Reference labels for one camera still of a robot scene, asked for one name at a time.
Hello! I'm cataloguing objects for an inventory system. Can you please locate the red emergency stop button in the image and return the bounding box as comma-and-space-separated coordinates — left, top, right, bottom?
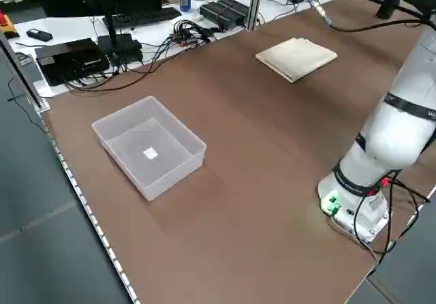
0, 10, 16, 39

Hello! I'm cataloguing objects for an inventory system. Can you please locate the black cable with metal connector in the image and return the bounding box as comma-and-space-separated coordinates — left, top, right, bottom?
298, 0, 436, 32

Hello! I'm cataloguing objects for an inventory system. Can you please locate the clear plastic bin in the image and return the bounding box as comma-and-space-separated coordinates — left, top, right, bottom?
91, 95, 208, 202

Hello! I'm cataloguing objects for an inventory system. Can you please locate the beige tablecloth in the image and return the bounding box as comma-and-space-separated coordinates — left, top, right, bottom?
255, 37, 339, 84

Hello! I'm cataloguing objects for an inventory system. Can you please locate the black keyboard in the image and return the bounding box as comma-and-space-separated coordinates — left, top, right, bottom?
102, 7, 183, 29

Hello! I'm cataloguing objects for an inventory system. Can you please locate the flat black electronics box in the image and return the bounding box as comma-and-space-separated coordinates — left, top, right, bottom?
35, 37, 110, 87

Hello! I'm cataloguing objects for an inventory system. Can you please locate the black hub with cables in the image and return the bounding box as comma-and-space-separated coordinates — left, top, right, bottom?
168, 19, 219, 48

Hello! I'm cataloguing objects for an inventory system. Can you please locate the small black handheld device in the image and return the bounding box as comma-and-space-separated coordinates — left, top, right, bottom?
26, 28, 53, 42

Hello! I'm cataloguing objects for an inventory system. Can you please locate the aluminium frame post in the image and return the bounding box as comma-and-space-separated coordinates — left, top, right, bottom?
245, 0, 266, 32

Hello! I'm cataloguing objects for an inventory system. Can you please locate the black base cable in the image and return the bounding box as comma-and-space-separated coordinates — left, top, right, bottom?
352, 176, 432, 262

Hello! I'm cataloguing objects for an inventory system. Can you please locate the aluminium frame rail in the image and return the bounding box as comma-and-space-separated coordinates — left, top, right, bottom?
0, 31, 50, 114

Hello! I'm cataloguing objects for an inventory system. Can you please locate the black finned power box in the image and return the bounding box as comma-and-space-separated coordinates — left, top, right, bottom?
199, 0, 251, 31

